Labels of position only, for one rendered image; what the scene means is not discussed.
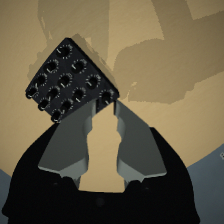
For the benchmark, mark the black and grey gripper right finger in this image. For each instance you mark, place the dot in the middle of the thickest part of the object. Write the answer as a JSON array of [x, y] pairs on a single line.
[[144, 155]]

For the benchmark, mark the black knob box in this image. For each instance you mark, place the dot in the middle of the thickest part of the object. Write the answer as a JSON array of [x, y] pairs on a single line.
[[68, 58]]

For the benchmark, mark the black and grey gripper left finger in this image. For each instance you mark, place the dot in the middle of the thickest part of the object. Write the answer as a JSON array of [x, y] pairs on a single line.
[[60, 151]]

